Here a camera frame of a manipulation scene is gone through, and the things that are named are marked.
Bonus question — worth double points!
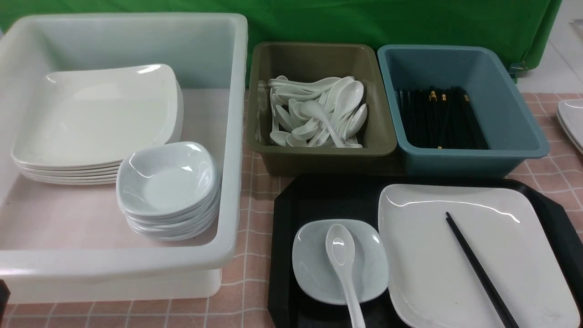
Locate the pile of black chopsticks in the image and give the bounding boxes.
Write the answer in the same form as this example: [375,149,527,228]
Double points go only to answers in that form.
[395,87,490,150]

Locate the olive green spoon bin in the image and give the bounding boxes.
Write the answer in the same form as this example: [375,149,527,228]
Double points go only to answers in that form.
[245,43,404,177]

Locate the small white square bowl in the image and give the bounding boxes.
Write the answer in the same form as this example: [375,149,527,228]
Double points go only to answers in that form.
[291,219,389,305]

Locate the blue chopstick bin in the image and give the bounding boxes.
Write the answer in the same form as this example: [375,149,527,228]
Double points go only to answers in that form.
[377,44,550,177]

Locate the white ceramic soup spoon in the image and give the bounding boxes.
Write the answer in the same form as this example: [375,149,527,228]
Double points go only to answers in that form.
[325,224,366,328]

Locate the pile of white soup spoons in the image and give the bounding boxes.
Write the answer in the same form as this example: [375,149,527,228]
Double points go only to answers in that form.
[268,76,368,148]

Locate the large white square plate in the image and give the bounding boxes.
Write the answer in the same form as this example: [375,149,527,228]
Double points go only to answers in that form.
[378,184,582,328]

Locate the pink checkered tablecloth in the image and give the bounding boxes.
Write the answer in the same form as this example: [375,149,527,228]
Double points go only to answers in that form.
[1,93,582,328]

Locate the stack of white square plates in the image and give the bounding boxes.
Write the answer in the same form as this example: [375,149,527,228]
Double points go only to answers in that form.
[12,64,184,185]

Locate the green backdrop cloth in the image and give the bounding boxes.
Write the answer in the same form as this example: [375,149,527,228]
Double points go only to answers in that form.
[1,0,561,70]

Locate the large white plastic tub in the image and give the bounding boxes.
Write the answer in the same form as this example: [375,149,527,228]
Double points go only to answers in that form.
[1,12,248,304]

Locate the black plastic serving tray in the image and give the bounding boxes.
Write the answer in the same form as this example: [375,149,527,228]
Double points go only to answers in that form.
[268,174,582,328]

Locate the black chopstick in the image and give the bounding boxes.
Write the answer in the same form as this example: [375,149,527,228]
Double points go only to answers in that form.
[445,217,514,328]
[445,212,519,328]

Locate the white plates at right edge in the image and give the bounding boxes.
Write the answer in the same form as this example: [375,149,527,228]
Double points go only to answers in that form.
[557,99,583,154]

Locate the stack of small white bowls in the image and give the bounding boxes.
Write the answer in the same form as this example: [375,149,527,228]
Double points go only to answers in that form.
[115,142,221,241]

